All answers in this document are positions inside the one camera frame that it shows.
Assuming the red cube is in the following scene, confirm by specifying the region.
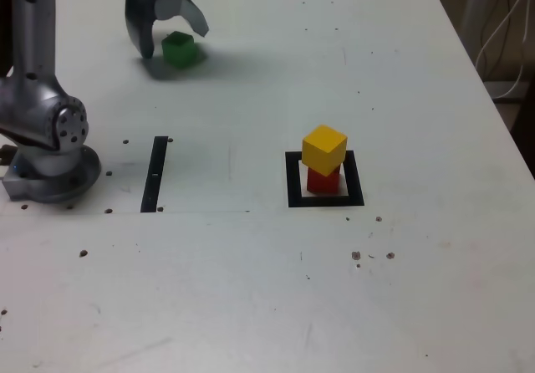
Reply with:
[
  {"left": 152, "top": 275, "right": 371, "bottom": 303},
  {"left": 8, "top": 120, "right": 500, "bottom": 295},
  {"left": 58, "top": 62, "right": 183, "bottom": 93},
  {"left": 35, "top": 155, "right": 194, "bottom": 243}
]
[{"left": 306, "top": 166, "right": 342, "bottom": 195}]

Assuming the yellow cube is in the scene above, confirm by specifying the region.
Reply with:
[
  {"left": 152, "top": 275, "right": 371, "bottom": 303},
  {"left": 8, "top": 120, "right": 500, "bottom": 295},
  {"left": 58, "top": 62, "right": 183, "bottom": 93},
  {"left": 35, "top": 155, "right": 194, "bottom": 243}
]
[{"left": 301, "top": 124, "right": 349, "bottom": 176}]

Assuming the black tape strip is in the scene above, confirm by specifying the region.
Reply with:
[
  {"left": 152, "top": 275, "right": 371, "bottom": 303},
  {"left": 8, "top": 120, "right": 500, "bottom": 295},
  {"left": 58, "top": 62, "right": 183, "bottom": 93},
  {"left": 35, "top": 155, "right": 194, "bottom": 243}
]
[{"left": 140, "top": 135, "right": 170, "bottom": 214}]

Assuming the green cube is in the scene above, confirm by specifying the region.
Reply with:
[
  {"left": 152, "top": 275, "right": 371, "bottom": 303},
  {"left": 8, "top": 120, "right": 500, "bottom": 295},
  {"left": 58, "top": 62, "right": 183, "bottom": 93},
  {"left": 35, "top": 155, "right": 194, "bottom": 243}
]
[{"left": 161, "top": 31, "right": 198, "bottom": 70}]

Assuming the black tape square outline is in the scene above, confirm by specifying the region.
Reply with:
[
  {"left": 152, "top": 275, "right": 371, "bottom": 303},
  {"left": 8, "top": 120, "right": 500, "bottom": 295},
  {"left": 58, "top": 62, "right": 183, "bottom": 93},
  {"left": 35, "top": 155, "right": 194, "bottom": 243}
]
[{"left": 284, "top": 150, "right": 365, "bottom": 208}]

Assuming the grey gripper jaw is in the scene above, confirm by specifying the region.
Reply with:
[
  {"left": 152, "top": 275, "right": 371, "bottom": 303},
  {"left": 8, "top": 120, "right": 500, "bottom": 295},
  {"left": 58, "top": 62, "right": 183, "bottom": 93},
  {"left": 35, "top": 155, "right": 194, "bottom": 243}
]
[
  {"left": 154, "top": 0, "right": 210, "bottom": 38},
  {"left": 125, "top": 0, "right": 158, "bottom": 60}
]

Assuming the white cable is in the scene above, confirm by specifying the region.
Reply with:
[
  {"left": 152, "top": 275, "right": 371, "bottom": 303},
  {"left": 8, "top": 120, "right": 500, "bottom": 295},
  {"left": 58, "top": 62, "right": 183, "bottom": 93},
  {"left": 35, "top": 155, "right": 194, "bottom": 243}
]
[
  {"left": 475, "top": 0, "right": 535, "bottom": 82},
  {"left": 495, "top": 3, "right": 528, "bottom": 98}
]

